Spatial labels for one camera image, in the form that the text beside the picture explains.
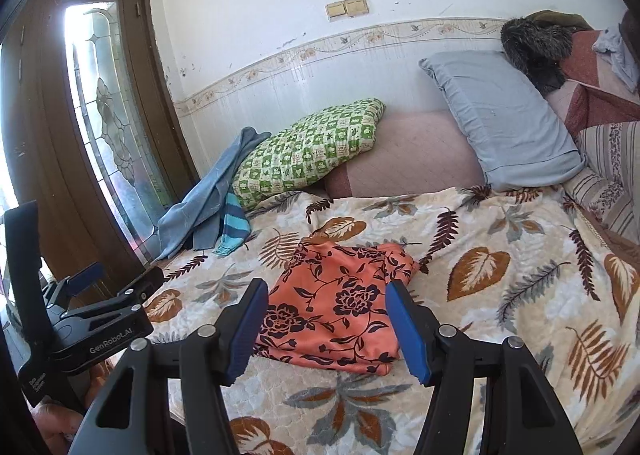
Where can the orange floral garment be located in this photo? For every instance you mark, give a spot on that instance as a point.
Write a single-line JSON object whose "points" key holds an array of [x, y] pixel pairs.
{"points": [[327, 309]]}

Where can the brown wooden door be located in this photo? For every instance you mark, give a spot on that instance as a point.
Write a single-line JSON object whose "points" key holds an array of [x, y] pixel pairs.
{"points": [[90, 134]]}

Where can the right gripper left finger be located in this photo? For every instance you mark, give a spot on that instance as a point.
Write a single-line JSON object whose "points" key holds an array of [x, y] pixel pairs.
{"points": [[130, 414]]}

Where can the blue striped garment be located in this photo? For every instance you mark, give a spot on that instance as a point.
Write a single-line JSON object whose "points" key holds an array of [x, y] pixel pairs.
{"points": [[235, 227]]}

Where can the grey blue garment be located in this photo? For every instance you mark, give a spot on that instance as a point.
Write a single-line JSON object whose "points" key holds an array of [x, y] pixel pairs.
{"points": [[196, 219]]}

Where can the floral leaf blanket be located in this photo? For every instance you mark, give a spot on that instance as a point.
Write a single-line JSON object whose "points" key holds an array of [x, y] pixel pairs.
{"points": [[525, 263]]}

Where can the striped folded quilt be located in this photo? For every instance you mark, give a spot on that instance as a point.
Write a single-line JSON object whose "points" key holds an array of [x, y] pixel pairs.
{"points": [[608, 187]]}

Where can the green patterned pillow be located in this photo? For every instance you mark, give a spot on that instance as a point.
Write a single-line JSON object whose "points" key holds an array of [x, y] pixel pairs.
{"points": [[307, 151]]}

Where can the maroon pink quilt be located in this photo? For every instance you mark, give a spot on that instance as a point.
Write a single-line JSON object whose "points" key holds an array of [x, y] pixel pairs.
{"points": [[591, 94]]}

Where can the pink bed mattress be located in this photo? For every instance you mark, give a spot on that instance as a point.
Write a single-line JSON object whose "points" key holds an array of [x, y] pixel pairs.
{"points": [[418, 153]]}

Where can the dark furry garment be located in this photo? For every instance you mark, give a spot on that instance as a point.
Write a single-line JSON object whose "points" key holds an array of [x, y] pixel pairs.
{"points": [[536, 49]]}

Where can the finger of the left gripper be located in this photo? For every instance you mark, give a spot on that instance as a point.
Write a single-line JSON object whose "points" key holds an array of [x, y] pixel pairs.
{"points": [[77, 283], [135, 293]]}

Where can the grey blue pillow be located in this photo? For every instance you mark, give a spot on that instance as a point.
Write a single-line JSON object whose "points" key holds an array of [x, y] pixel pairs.
{"points": [[517, 138]]}

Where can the person's left hand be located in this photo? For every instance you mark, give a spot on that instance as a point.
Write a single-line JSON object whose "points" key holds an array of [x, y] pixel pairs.
{"points": [[57, 424]]}

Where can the white crumpled cloth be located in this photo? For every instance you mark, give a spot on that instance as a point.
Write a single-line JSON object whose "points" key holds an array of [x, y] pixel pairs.
{"points": [[611, 46]]}

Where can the beige wall switch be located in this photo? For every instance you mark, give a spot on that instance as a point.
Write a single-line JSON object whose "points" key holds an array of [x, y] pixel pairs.
{"points": [[346, 8]]}

